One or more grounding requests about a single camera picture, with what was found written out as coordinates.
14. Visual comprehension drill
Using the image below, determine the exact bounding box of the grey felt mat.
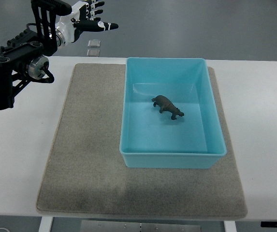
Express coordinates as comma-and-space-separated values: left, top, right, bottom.
36, 64, 248, 220

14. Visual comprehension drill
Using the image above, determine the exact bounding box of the brown hippo toy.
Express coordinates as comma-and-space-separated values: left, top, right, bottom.
151, 95, 184, 120

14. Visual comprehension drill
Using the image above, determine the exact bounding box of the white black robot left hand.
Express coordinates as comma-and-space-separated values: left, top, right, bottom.
55, 0, 118, 48

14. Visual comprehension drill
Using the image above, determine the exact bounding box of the upper silver floor plate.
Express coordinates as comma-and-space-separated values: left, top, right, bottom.
87, 40, 101, 48

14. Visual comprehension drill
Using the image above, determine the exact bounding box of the silver floor plate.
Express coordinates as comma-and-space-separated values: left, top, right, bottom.
87, 40, 101, 48
87, 49, 100, 57

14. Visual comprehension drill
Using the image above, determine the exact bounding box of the blue plastic box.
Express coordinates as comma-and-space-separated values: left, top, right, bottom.
119, 58, 227, 169

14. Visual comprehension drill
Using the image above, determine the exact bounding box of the metal table base plate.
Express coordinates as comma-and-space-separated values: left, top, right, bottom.
80, 220, 202, 232

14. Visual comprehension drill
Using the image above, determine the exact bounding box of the lower silver floor plate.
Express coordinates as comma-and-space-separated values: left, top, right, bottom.
87, 49, 100, 57

